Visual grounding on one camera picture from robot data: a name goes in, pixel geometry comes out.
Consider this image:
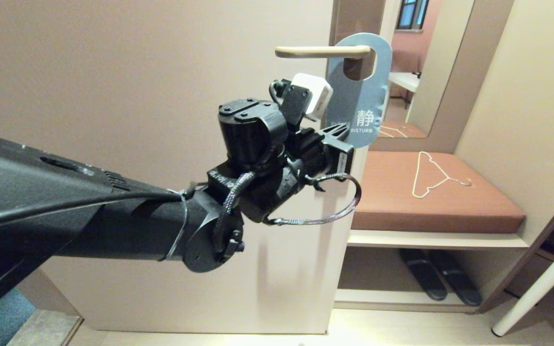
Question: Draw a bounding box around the beige room door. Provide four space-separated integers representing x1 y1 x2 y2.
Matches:
0 0 389 335

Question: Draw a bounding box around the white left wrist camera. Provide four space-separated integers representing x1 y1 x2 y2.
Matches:
290 73 334 121

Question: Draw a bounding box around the brown bench cushion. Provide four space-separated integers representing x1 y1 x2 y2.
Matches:
352 152 526 235

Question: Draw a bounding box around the white wire clothes hanger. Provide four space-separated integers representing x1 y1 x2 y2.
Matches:
412 152 473 199

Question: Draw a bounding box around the wall mirror with beige frame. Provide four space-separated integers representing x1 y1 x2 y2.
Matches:
368 0 516 155

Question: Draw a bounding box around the white bench shelf unit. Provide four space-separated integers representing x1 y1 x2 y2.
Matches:
334 230 530 314

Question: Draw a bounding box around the white table leg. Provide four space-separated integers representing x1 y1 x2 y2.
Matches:
491 226 554 338

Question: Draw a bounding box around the beige lever door handle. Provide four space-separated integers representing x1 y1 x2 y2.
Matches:
275 45 372 59

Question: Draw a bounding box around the dark slipper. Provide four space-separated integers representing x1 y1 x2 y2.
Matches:
426 250 482 308
399 249 448 302

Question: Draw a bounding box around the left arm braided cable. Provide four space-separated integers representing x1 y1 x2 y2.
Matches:
214 172 362 250

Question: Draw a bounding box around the white door hanger sign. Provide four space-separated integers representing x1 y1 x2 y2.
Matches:
326 33 393 148

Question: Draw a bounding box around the black left camera cable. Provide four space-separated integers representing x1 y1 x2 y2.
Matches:
269 79 291 106

